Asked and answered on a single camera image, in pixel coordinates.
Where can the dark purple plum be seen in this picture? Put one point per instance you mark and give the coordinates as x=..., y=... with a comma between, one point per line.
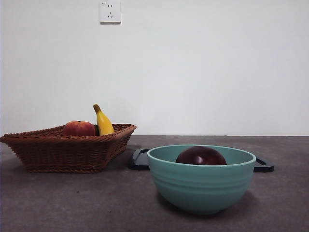
x=200, y=155

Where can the mint green bowl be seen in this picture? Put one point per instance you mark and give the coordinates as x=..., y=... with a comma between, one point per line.
x=201, y=188

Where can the dark teal rectangular tray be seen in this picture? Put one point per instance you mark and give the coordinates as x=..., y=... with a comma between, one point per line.
x=138, y=160

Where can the yellow banana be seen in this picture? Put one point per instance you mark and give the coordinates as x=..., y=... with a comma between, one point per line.
x=104, y=125

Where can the red yellow apple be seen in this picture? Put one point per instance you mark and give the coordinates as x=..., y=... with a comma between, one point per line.
x=78, y=129

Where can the brown wicker basket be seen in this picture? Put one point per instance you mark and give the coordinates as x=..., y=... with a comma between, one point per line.
x=65, y=154

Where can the white wall socket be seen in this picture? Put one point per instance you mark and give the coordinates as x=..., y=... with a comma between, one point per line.
x=110, y=12

